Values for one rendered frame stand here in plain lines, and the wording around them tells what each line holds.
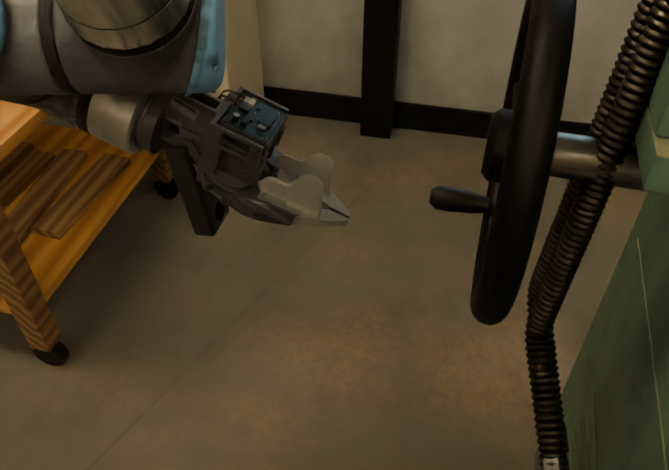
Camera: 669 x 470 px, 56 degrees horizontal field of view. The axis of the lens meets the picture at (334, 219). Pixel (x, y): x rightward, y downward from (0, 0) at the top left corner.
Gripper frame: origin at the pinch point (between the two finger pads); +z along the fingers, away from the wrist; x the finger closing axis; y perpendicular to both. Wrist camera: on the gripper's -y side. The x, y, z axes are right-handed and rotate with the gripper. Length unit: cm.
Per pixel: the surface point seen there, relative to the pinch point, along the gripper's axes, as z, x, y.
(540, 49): 5.9, -8.5, 28.0
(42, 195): -60, 43, -74
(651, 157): 16.3, -7.4, 24.5
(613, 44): 50, 127, -17
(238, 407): 1, 16, -73
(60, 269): -44, 25, -70
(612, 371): 38.3, 6.7, -8.9
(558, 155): 13.1, -2.3, 18.7
